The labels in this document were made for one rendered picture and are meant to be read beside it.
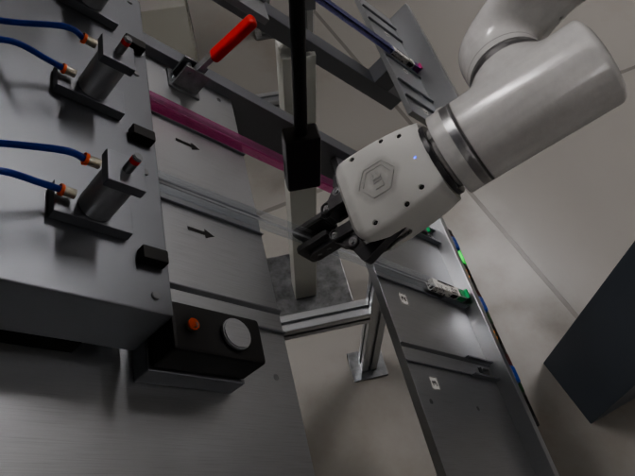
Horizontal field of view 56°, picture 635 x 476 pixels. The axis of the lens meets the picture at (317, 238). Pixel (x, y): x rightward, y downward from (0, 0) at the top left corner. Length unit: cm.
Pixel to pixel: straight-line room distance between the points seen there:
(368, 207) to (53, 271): 32
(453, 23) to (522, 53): 205
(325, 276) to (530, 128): 121
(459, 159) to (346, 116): 160
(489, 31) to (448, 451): 41
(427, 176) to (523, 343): 118
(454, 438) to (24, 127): 50
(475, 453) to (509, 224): 128
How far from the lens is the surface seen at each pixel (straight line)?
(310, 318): 129
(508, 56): 58
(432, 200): 55
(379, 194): 57
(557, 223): 196
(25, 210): 37
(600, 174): 215
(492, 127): 54
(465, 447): 68
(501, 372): 82
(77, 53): 50
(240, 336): 42
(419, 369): 68
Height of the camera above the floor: 145
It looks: 54 degrees down
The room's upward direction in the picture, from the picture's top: straight up
